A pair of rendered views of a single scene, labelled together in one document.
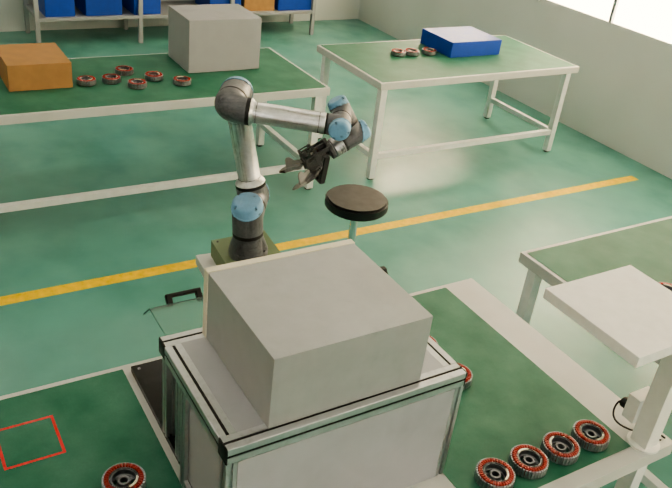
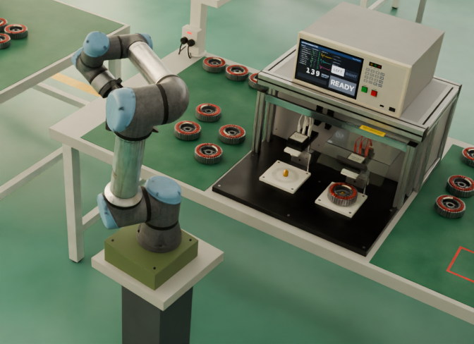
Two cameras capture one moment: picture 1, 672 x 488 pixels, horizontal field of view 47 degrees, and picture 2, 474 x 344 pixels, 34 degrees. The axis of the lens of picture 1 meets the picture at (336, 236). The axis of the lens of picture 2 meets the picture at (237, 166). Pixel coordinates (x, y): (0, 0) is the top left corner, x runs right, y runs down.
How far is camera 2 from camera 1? 3.93 m
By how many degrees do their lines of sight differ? 93
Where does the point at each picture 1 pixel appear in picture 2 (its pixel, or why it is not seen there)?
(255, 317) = (424, 42)
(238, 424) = (443, 86)
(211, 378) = (427, 103)
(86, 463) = (455, 233)
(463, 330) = not seen: hidden behind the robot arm
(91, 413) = (422, 253)
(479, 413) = (231, 103)
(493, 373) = not seen: hidden behind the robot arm
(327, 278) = (355, 32)
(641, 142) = not seen: outside the picture
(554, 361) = (142, 82)
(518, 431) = (233, 89)
